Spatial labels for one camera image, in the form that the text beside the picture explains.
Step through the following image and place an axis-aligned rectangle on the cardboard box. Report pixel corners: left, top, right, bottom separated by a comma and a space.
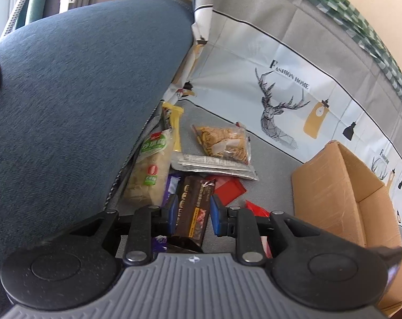
291, 140, 402, 318

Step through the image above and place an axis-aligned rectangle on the purple snack packet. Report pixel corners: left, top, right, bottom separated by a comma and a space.
153, 173, 182, 252

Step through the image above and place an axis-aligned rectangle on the teal cloth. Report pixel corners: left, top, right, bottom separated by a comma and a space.
13, 0, 67, 30

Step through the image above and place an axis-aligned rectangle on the green checked cloth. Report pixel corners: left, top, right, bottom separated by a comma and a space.
274, 0, 402, 114

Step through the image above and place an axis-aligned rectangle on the yellow snack bar packet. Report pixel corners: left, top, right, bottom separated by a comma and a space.
162, 103, 185, 153

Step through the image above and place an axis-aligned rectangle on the clear bag of brown snacks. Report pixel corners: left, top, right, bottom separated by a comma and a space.
191, 123, 251, 166

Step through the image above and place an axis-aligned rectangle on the cream cake packet green label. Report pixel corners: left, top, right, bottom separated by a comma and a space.
123, 129, 173, 208

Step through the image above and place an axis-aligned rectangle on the white deer print bag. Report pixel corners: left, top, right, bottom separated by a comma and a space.
161, 0, 402, 233

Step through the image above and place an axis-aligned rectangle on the grey braided hose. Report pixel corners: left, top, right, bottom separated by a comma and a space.
0, 0, 39, 39

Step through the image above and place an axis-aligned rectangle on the dark brown snack packet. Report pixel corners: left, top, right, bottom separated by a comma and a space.
169, 175, 216, 253

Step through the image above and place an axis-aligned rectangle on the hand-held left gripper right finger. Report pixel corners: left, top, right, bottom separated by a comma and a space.
210, 193, 324, 267

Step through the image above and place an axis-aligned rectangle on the red snack packet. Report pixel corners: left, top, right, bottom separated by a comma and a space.
208, 177, 246, 207
246, 200, 272, 260

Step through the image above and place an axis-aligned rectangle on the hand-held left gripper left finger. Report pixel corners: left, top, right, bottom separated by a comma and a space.
68, 193, 179, 267

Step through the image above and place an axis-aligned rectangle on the silver foil packet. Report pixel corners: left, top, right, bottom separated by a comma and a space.
170, 153, 259, 181

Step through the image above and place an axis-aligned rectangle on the blue cushion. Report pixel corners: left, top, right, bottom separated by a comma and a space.
0, 0, 193, 319

